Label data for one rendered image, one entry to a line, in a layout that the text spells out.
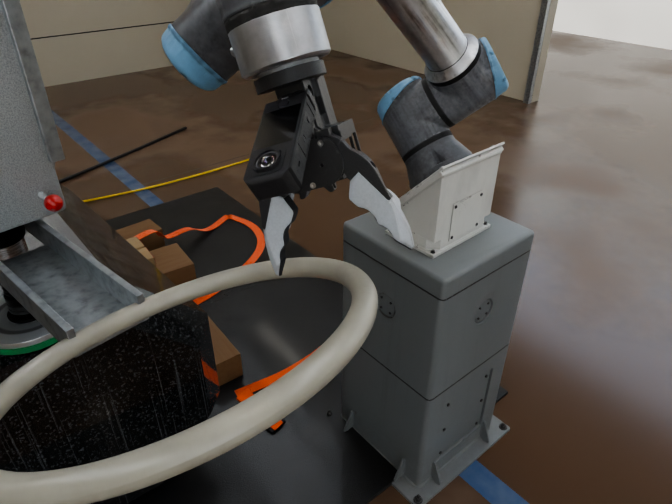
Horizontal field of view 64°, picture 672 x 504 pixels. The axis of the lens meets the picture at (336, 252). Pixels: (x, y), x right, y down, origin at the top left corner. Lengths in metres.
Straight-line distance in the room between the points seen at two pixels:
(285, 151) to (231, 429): 0.23
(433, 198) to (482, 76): 0.32
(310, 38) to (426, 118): 0.97
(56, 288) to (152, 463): 0.62
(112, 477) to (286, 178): 0.27
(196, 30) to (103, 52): 6.32
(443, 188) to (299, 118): 0.89
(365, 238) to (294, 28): 1.06
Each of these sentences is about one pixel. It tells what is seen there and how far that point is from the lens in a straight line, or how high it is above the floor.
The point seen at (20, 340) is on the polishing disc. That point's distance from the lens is 1.29.
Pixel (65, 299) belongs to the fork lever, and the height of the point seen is 1.08.
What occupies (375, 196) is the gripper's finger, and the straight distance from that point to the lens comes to 0.52.
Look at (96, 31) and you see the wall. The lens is 6.94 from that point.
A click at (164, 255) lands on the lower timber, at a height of 0.15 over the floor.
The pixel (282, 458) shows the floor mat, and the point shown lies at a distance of 2.01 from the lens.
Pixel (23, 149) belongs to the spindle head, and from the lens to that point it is 1.12.
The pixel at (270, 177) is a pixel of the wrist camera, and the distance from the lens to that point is 0.45.
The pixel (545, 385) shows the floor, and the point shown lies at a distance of 2.40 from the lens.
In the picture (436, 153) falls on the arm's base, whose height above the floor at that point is 1.09.
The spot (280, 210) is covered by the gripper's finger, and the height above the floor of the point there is 1.37.
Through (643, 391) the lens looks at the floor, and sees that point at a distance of 2.54.
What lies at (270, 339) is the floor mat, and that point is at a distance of 2.43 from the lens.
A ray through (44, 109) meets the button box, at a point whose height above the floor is 1.33.
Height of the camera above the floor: 1.62
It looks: 33 degrees down
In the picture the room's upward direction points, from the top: straight up
